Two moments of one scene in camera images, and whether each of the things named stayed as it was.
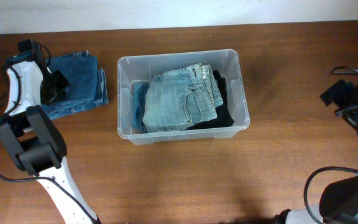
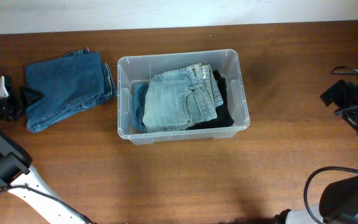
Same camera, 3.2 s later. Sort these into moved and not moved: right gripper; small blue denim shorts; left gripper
Moved: left gripper
Not moved: right gripper; small blue denim shorts
